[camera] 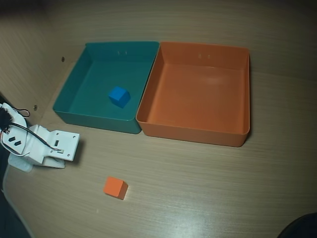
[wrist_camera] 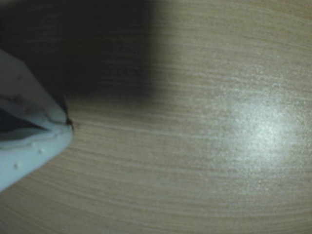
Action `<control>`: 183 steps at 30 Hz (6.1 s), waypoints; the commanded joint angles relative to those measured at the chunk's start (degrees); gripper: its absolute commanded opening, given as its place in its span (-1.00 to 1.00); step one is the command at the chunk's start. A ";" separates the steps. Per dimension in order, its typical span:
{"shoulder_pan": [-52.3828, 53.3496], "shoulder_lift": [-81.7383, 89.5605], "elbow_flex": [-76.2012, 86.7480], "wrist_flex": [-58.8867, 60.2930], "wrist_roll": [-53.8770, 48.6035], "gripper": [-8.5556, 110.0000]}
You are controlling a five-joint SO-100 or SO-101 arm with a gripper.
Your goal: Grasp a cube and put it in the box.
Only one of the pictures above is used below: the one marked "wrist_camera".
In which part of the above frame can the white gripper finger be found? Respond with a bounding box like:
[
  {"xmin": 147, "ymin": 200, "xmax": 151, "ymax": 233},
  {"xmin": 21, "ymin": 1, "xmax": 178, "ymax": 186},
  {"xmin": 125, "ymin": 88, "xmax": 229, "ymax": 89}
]
[
  {"xmin": 0, "ymin": 50, "xmax": 68, "ymax": 124},
  {"xmin": 0, "ymin": 123, "xmax": 74, "ymax": 194}
]

